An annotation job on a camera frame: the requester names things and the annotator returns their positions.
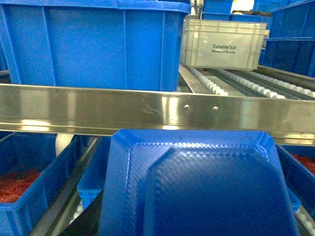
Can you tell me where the white roller track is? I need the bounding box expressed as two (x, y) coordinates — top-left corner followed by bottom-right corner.
(188, 67), (315, 101)

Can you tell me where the grey Totelife crate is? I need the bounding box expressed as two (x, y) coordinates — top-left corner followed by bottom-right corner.
(180, 19), (267, 70)

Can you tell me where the large blue tote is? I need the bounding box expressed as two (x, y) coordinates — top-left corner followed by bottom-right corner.
(0, 0), (191, 91)

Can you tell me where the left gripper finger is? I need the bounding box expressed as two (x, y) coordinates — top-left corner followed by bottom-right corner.
(59, 191), (103, 236)

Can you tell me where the steel shelf front rail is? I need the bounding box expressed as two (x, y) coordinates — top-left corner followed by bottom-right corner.
(0, 84), (315, 146)

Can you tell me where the blue bin with red parts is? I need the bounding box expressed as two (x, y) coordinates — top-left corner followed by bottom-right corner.
(0, 133), (80, 236)

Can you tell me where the blue bottle-shaped block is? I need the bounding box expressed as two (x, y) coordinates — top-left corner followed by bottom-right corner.
(98, 129), (299, 236)

